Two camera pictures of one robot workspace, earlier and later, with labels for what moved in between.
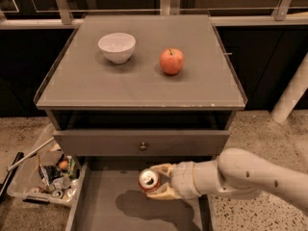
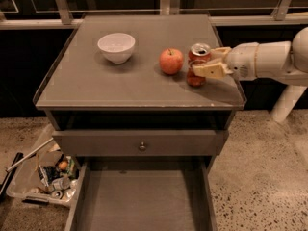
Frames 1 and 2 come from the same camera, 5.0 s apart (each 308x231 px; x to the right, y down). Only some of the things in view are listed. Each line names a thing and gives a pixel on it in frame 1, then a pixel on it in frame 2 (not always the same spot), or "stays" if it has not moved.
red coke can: x=148 y=179 → x=198 y=52
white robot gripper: x=182 y=179 → x=241 y=61
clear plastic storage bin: x=44 y=172 stays
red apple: x=171 y=61 stays
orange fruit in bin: x=63 y=165 stays
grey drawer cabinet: x=130 y=92 stays
